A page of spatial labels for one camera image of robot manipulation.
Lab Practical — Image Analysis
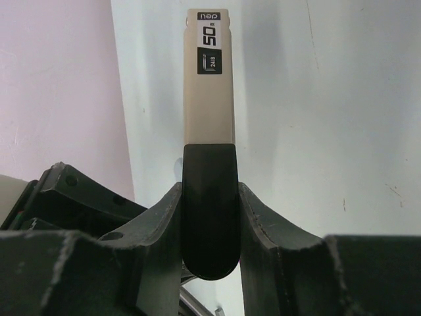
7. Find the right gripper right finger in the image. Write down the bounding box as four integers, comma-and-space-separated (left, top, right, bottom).
239, 184, 420, 315

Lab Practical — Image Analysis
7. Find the beige black stapler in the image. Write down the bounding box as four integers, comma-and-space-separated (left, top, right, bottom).
182, 9, 241, 280

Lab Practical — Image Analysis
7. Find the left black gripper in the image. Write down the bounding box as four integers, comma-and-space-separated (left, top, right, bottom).
1, 162, 146, 238

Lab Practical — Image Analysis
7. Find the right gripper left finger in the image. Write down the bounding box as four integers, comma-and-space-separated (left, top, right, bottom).
1, 184, 182, 315

